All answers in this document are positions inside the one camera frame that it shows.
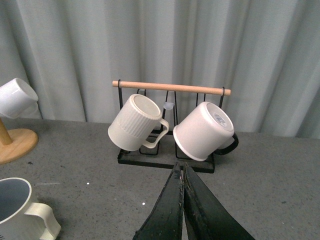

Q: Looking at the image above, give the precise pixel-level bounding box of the wooden mug tree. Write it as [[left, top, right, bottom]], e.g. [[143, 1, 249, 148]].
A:
[[0, 120, 39, 165]]

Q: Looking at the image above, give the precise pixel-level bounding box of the white mug on tree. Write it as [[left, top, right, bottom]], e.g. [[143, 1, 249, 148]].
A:
[[0, 78, 39, 119]]

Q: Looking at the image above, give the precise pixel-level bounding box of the white mug black handle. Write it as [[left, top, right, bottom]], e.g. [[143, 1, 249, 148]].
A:
[[173, 101, 239, 162]]

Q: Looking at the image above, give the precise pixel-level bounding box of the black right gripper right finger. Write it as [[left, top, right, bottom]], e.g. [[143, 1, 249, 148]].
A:
[[183, 164, 254, 240]]

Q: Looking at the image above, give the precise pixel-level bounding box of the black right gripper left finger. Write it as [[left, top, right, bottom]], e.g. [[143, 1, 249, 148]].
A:
[[133, 162, 185, 240]]

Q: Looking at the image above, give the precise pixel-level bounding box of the cream ribbed hanging mug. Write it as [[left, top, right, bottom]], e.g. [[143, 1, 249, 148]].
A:
[[108, 94, 170, 152]]

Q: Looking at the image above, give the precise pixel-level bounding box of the cream HOME mug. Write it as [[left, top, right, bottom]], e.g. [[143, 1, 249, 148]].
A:
[[0, 177, 61, 240]]

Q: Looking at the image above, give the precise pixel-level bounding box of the black wire mug rack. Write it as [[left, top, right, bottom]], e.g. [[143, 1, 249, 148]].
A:
[[112, 79, 239, 174]]

